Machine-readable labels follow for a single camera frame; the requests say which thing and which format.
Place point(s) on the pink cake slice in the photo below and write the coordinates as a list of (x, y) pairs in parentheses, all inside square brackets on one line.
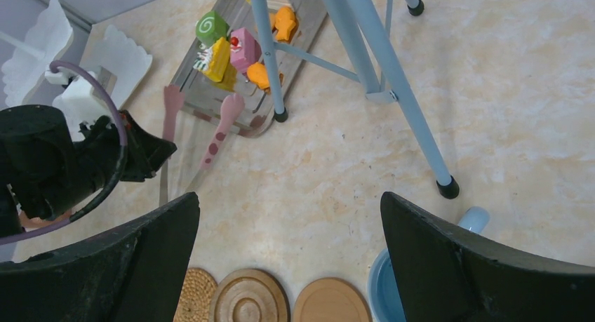
[(244, 49)]

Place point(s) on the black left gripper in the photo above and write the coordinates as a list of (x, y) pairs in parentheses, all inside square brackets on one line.
[(98, 151)]

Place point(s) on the orange fish pastry lower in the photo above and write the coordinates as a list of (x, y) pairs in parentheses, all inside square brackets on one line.
[(257, 74)]

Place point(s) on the pink mug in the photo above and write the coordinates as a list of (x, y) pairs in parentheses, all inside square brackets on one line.
[(36, 222)]

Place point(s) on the orange fish pastry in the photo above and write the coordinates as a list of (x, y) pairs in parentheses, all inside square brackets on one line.
[(285, 24), (257, 74)]

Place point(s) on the yellow cake wedge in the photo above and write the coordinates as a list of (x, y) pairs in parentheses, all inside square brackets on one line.
[(212, 61)]

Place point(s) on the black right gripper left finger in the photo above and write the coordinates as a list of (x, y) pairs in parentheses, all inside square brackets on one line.
[(133, 272)]

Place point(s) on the light blue mug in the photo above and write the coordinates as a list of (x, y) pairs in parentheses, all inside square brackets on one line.
[(383, 294)]

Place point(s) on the light wooden round coaster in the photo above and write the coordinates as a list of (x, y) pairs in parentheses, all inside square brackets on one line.
[(330, 299)]

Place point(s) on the woven rattan coaster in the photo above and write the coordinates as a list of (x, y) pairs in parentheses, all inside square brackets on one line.
[(195, 297)]

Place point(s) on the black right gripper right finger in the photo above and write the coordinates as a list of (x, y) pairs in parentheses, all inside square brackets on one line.
[(447, 273)]

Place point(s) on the green swirl roll cake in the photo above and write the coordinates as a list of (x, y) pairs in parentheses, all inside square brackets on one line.
[(210, 28)]

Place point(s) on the light blue tripod stand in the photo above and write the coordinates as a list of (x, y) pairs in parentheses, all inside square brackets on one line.
[(365, 38)]

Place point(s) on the orange fish pastry upper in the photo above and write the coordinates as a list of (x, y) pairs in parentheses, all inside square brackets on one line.
[(285, 24)]

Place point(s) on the metal serving tray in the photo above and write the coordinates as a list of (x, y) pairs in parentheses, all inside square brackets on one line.
[(245, 74)]

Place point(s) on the dark wooden round coaster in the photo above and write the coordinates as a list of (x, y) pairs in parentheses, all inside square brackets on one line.
[(249, 295)]

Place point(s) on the pink cat-paw tongs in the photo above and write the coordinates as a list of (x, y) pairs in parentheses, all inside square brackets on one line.
[(230, 110)]

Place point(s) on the white three-tier dessert stand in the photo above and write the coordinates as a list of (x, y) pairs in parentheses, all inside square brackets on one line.
[(105, 79)]

